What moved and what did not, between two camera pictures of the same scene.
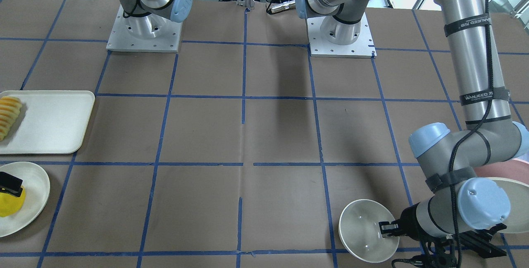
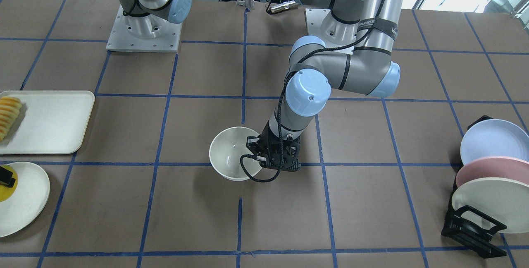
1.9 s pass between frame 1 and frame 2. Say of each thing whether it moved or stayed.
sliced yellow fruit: stayed
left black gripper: moved
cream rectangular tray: stayed
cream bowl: moved
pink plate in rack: stayed
